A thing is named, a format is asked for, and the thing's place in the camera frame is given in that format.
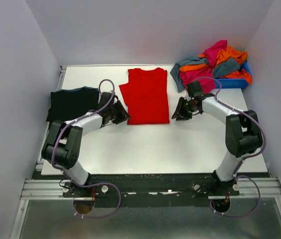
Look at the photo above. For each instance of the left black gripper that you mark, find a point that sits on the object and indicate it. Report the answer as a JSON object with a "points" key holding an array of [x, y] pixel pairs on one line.
{"points": [[123, 114]]}

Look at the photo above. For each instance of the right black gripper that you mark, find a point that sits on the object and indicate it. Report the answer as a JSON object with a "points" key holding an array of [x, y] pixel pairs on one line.
{"points": [[179, 117]]}

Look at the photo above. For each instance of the red t-shirt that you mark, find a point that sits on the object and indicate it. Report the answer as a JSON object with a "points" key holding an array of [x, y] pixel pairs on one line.
{"points": [[146, 98]]}

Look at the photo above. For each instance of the black t-shirt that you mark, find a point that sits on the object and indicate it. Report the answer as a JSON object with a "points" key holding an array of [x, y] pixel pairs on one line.
{"points": [[71, 105]]}

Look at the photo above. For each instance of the blue t-shirt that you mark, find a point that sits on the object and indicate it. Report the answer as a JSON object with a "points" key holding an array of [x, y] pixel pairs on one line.
{"points": [[79, 89]]}

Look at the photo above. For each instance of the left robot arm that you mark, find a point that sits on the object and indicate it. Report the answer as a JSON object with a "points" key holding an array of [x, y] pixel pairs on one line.
{"points": [[63, 142]]}

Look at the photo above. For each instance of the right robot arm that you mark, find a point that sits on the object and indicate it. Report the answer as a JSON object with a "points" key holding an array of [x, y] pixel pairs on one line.
{"points": [[243, 135]]}

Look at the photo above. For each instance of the magenta t-shirt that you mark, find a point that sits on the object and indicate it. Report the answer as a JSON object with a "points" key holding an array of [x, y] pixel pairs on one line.
{"points": [[201, 65]]}

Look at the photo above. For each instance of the blue plastic bin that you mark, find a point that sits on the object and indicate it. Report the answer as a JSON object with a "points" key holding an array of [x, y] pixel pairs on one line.
{"points": [[237, 80]]}

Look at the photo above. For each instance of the grey-blue t-shirt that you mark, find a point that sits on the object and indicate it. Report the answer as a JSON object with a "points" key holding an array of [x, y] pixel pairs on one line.
{"points": [[221, 70]]}

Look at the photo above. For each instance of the orange t-shirt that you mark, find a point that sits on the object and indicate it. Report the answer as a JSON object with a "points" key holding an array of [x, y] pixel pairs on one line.
{"points": [[230, 52]]}

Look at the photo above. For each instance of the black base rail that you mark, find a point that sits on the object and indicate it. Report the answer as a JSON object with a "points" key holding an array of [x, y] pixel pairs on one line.
{"points": [[151, 190]]}

